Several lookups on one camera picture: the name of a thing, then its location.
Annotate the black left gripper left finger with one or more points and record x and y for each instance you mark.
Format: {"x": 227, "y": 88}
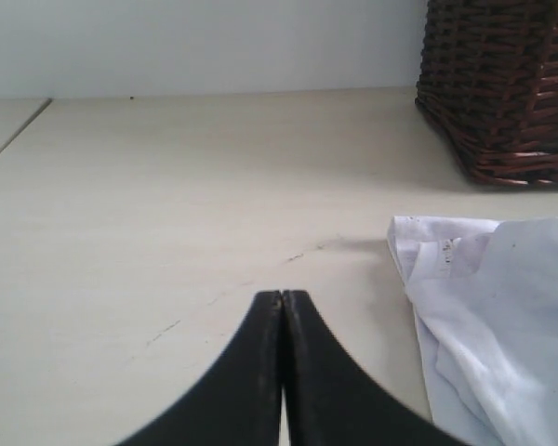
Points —
{"x": 238, "y": 400}

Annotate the white t-shirt with red lettering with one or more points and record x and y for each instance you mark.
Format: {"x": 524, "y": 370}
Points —
{"x": 485, "y": 300}

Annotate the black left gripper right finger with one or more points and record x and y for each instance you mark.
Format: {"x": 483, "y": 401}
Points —
{"x": 330, "y": 399}

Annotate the brown wicker basket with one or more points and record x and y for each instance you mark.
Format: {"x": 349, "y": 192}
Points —
{"x": 489, "y": 84}

